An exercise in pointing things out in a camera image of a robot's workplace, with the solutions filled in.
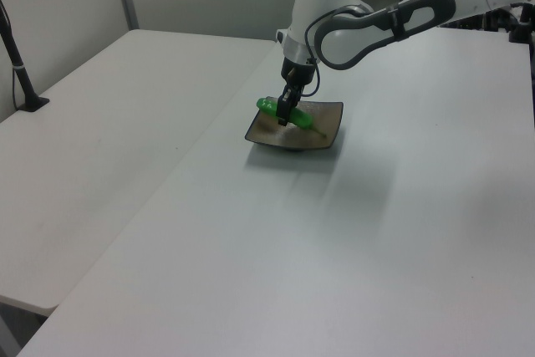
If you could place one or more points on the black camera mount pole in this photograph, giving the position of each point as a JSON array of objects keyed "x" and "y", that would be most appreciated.
[{"x": 18, "y": 68}]

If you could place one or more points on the square brown ceramic plate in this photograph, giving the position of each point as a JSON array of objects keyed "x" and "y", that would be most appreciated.
[{"x": 292, "y": 139}]

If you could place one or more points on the black clamp stand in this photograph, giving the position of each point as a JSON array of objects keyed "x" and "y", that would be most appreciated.
[{"x": 522, "y": 27}]

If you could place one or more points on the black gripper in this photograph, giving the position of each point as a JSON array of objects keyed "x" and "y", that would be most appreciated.
[{"x": 297, "y": 74}]

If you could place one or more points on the green chili pepper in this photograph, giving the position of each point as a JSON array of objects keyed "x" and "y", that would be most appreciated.
[{"x": 304, "y": 119}]

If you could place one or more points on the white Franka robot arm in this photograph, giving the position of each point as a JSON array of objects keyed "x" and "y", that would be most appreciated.
[{"x": 317, "y": 1}]

